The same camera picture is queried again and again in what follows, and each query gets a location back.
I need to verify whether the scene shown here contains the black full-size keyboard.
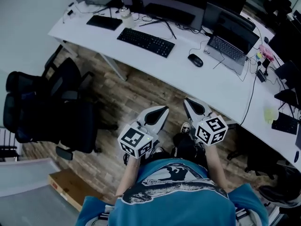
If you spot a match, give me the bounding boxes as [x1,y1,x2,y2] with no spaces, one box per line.
[116,27,176,59]

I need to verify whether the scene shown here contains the white water bottle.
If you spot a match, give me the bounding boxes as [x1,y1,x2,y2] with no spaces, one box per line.
[119,6,136,29]

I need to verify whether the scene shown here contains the person's right forearm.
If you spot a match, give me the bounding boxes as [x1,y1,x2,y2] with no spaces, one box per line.
[204,144,229,194]

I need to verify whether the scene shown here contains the black chair under desk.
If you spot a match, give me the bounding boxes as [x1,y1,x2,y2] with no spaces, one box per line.
[227,126,292,180]

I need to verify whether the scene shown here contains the pink packet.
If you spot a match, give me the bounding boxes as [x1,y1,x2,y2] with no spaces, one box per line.
[259,44,275,62]

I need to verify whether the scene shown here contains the person's blue printed t-shirt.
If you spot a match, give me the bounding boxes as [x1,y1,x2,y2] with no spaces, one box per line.
[75,158,270,226]

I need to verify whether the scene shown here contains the grey open laptop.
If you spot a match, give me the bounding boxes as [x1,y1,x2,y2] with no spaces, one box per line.
[203,22,261,76]

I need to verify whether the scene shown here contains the yellow crumpled cloth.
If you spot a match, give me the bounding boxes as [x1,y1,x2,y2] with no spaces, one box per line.
[263,106,279,124]

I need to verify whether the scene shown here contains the black compact keyboard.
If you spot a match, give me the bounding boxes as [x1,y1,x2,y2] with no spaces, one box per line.
[86,15,123,32]

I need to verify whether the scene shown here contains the white metal desk leg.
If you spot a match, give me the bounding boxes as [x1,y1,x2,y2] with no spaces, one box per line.
[95,52,129,82]

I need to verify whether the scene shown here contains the flat cardboard box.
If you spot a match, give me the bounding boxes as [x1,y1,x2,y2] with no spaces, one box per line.
[48,168,104,212]

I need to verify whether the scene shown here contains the black laptop power cable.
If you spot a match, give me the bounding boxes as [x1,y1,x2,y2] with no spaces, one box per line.
[239,65,262,127]

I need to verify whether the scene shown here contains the person's black trousers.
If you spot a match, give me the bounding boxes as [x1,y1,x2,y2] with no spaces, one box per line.
[150,133,209,171]

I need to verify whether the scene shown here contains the black power adapter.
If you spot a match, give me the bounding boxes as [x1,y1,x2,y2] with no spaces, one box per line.
[256,69,267,83]

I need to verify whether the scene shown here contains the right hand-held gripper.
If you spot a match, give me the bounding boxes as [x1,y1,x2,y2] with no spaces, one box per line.
[183,97,229,147]

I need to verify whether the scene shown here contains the black office chair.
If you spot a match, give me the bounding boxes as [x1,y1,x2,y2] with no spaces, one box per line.
[2,44,118,161]

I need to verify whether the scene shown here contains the black keyboard with cable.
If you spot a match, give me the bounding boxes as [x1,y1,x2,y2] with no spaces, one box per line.
[271,112,300,136]

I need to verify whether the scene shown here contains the person's left forearm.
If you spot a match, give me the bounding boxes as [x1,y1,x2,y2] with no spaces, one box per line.
[115,156,143,197]

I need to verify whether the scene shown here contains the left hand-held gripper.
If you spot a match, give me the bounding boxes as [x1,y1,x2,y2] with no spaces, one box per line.
[117,105,170,160]

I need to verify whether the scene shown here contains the black computer mouse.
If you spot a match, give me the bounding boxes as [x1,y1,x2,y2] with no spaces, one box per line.
[187,53,204,68]

